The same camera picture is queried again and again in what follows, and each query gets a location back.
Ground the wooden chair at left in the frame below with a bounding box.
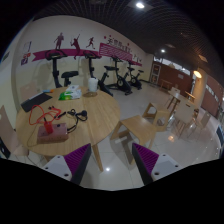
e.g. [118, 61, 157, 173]
[0, 107, 29, 157]

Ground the black exercise bike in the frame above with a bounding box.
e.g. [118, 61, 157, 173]
[127, 60, 143, 90]
[98, 55, 133, 96]
[45, 49, 79, 88]
[83, 50, 114, 98]

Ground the small wooden stool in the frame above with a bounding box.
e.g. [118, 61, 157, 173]
[142, 103, 170, 128]

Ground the green wet wipes pack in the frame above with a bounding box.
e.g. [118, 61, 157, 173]
[59, 90, 81, 101]

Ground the black cable with plug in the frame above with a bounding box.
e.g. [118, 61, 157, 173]
[58, 108, 89, 134]

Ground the white paper cup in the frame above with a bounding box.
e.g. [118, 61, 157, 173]
[88, 78, 98, 92]

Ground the black exercise bike far right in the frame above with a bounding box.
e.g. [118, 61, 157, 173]
[127, 60, 143, 90]

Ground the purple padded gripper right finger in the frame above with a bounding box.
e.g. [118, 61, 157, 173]
[132, 143, 182, 185]

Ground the black exercise bike far left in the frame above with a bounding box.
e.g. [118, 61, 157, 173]
[45, 49, 79, 88]

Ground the pink power strip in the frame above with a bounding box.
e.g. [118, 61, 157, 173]
[37, 123, 68, 144]

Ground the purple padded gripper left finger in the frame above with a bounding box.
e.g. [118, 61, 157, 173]
[42, 144, 91, 185]

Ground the rectangular wooden table right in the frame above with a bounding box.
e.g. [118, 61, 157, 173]
[167, 91, 197, 113]

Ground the white chair at right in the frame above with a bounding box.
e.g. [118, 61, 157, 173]
[172, 102, 194, 135]

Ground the black tablet case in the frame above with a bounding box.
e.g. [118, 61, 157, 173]
[21, 93, 51, 112]

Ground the red charger plug with cable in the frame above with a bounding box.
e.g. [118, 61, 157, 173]
[29, 105, 61, 134]

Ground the round wooden table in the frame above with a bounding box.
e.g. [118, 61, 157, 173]
[15, 85, 121, 172]

